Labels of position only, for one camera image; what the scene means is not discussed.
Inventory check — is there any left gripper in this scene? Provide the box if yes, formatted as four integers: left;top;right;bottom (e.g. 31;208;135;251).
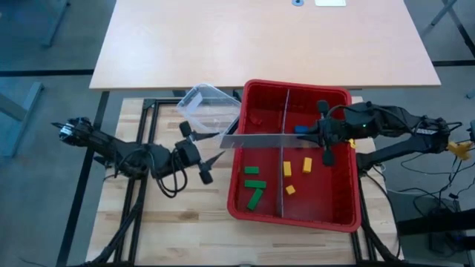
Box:
174;121;226;185

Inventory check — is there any black floor cable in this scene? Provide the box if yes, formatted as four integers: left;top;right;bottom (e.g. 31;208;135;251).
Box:
399;146;475;216

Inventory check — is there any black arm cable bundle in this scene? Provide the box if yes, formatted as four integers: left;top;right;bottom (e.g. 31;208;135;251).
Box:
85;174;149;267
352;174;404;265

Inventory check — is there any black left arm cable bundle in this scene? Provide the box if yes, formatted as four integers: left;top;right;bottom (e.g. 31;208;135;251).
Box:
85;174;149;267

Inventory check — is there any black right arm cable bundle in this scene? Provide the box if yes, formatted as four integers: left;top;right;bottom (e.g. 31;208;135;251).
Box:
352;174;404;265

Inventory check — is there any clear plastic container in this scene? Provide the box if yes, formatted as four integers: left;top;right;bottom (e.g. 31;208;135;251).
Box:
176;82;242;140

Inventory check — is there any red plastic bin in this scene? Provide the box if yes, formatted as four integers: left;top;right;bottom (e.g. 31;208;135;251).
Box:
226;79;363;234

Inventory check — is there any yellow connector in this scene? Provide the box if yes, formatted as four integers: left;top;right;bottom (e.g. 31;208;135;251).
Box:
445;140;469;161

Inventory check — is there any light wooden desk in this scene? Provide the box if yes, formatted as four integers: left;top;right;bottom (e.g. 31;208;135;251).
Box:
88;0;442;91

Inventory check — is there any long grey slotted divider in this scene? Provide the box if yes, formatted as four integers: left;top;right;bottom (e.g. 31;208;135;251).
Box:
220;133;324;149

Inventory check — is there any grey metal furniture leg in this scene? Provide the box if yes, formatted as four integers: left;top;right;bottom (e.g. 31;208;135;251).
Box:
42;0;71;48
0;82;45;159
421;0;458;36

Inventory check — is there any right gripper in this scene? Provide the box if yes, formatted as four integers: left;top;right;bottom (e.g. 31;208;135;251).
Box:
296;99;347;167

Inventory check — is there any grey slotted divider panel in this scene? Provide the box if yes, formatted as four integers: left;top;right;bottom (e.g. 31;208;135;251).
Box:
276;88;291;218

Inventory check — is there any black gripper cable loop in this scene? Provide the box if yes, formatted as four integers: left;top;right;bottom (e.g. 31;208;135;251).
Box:
155;148;189;199
325;104;359;120

